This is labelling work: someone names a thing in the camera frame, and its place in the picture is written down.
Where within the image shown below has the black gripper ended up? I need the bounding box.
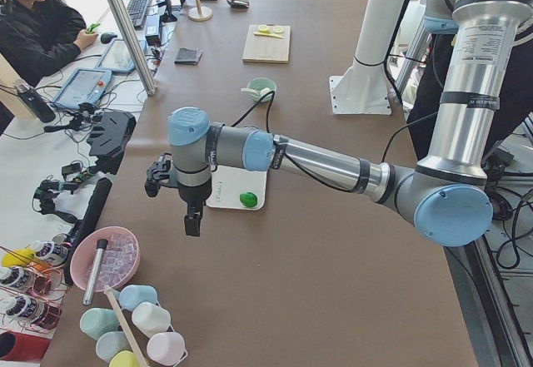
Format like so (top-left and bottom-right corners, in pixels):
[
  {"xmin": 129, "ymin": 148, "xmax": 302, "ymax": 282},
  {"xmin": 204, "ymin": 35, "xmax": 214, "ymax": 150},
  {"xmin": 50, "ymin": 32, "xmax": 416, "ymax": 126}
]
[{"xmin": 178, "ymin": 181, "xmax": 212, "ymax": 237}]

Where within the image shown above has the aluminium frame post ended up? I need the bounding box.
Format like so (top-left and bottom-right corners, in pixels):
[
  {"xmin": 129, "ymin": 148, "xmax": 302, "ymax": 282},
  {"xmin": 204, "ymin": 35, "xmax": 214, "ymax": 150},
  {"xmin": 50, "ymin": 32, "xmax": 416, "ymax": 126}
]
[{"xmin": 107, "ymin": 0, "xmax": 157, "ymax": 96}]

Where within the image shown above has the metal tube in bowl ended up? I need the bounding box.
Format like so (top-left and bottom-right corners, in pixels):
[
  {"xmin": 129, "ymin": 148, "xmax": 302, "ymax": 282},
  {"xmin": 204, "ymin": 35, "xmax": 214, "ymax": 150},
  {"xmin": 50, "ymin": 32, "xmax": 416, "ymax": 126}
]
[{"xmin": 82, "ymin": 239, "xmax": 108, "ymax": 306}]

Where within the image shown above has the metal scoop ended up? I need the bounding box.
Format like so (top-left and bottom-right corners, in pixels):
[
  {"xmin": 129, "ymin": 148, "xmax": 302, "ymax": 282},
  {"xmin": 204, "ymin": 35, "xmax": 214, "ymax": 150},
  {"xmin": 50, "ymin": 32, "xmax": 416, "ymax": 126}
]
[{"xmin": 225, "ymin": 0, "xmax": 250, "ymax": 9}]

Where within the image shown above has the mint green cup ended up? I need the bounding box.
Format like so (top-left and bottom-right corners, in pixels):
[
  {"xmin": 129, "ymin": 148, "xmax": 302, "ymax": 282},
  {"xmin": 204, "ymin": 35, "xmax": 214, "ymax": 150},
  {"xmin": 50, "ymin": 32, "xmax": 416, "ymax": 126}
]
[{"xmin": 79, "ymin": 308, "xmax": 119, "ymax": 340}]

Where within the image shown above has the yellow plastic knife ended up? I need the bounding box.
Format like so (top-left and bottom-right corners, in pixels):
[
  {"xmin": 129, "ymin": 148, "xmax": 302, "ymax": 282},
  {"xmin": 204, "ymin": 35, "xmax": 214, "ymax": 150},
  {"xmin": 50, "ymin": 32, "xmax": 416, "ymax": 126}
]
[{"xmin": 253, "ymin": 31, "xmax": 284, "ymax": 39}]

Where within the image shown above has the white rectangular tray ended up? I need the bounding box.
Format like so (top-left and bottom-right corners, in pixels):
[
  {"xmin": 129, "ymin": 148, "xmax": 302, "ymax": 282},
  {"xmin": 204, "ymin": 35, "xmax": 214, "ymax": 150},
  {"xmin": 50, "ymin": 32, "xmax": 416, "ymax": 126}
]
[{"xmin": 207, "ymin": 166, "xmax": 267, "ymax": 211}]

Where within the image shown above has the pale blue cup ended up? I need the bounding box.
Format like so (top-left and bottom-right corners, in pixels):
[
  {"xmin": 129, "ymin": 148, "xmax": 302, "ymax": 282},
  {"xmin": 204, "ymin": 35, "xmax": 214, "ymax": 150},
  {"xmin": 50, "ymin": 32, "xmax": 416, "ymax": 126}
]
[{"xmin": 95, "ymin": 331, "xmax": 131, "ymax": 363}]

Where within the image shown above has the light green bowl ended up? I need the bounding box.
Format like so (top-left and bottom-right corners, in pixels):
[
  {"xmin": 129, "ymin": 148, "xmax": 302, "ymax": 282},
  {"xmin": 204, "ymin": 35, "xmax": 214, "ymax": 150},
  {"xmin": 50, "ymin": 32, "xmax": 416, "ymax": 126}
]
[{"xmin": 246, "ymin": 77, "xmax": 277, "ymax": 101}]

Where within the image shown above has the green lime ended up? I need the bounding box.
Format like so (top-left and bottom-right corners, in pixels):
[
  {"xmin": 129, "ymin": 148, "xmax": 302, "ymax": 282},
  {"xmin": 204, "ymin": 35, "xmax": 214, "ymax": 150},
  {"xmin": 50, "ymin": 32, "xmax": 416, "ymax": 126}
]
[{"xmin": 239, "ymin": 191, "xmax": 258, "ymax": 208}]

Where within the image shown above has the white cup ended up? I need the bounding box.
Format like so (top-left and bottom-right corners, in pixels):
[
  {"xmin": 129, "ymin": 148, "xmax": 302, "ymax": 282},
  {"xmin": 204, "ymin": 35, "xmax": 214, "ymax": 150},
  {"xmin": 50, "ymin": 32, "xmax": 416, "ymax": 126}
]
[{"xmin": 132, "ymin": 302, "xmax": 172, "ymax": 338}]

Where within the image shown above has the light blue cup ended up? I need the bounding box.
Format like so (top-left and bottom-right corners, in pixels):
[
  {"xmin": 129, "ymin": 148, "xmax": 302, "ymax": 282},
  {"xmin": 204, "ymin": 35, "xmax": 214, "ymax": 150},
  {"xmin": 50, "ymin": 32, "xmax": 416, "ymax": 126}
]
[{"xmin": 119, "ymin": 285, "xmax": 158, "ymax": 311}]

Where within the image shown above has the yellow cup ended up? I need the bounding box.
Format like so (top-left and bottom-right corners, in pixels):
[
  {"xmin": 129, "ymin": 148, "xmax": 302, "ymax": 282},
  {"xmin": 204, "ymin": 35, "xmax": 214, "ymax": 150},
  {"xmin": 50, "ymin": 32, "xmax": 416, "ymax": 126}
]
[{"xmin": 108, "ymin": 350, "xmax": 141, "ymax": 367}]

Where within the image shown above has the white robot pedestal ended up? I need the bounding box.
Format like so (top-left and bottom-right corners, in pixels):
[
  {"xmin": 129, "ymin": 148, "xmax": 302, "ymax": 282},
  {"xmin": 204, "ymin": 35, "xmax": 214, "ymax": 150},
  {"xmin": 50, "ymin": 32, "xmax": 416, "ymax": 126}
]
[{"xmin": 330, "ymin": 0, "xmax": 409, "ymax": 115}]

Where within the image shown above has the black keyboard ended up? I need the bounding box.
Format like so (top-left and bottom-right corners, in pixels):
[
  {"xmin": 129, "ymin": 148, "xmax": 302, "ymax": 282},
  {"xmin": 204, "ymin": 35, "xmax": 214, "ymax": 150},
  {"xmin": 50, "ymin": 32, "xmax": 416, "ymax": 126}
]
[{"xmin": 127, "ymin": 0, "xmax": 151, "ymax": 29}]

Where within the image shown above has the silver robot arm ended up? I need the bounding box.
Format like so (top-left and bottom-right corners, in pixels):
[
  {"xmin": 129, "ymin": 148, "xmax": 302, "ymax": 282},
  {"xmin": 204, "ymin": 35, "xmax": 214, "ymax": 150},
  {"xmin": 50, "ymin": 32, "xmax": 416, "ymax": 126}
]
[{"xmin": 167, "ymin": 0, "xmax": 532, "ymax": 246}]

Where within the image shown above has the seated person black jacket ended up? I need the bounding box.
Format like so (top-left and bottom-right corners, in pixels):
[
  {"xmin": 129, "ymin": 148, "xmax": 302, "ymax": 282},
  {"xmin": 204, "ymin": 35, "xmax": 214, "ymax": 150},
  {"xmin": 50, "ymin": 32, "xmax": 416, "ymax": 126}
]
[{"xmin": 1, "ymin": 0, "xmax": 98, "ymax": 87}]

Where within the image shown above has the wooden cutting board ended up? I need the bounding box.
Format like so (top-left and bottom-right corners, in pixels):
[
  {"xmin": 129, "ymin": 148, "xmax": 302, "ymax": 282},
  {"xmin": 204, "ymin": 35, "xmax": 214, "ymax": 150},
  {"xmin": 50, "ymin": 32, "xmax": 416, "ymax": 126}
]
[{"xmin": 242, "ymin": 24, "xmax": 291, "ymax": 64}]

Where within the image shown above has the grey folded cloth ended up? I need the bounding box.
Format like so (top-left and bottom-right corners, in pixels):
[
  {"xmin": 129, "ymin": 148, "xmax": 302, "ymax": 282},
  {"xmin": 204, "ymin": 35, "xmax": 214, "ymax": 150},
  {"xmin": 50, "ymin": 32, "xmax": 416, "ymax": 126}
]
[{"xmin": 174, "ymin": 47, "xmax": 202, "ymax": 65}]

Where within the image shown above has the wooden mug tree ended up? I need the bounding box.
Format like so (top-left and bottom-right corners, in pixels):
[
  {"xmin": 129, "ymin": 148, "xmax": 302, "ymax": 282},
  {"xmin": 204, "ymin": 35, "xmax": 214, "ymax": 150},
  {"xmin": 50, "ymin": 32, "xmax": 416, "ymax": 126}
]
[{"xmin": 187, "ymin": 0, "xmax": 212, "ymax": 22}]

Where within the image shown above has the upper teach pendant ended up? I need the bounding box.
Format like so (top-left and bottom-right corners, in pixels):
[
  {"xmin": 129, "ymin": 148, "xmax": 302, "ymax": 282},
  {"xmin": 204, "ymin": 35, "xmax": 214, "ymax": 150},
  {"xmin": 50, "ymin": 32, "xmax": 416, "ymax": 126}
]
[{"xmin": 51, "ymin": 68, "xmax": 112, "ymax": 110}]

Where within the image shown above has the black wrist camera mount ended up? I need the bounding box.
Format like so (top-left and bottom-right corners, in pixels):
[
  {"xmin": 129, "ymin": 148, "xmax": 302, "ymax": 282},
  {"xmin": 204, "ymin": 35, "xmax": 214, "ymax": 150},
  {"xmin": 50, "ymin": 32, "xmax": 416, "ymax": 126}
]
[{"xmin": 144, "ymin": 152, "xmax": 176, "ymax": 198}]

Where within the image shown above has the black water bottle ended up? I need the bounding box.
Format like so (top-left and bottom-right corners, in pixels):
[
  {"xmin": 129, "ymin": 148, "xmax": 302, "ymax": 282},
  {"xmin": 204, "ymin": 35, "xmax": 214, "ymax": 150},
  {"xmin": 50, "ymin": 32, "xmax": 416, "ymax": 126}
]
[{"xmin": 13, "ymin": 79, "xmax": 56, "ymax": 123}]

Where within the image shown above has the white ceramic spoon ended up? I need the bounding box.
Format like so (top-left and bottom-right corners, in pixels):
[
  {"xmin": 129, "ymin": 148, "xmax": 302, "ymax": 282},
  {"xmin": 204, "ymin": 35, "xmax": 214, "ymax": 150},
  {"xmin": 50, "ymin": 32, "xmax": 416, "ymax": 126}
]
[{"xmin": 241, "ymin": 87, "xmax": 261, "ymax": 96}]

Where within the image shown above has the pink cup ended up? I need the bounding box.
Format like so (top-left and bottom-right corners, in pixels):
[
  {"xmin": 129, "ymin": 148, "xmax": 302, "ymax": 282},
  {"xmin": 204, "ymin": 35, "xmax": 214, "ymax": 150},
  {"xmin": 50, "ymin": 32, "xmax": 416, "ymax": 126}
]
[{"xmin": 147, "ymin": 332, "xmax": 187, "ymax": 366}]

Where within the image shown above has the pink bowl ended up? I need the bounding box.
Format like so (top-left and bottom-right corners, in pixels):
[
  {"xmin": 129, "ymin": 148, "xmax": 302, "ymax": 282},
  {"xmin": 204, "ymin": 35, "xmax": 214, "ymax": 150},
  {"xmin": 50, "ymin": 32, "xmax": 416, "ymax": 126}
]
[{"xmin": 70, "ymin": 226, "xmax": 141, "ymax": 292}]

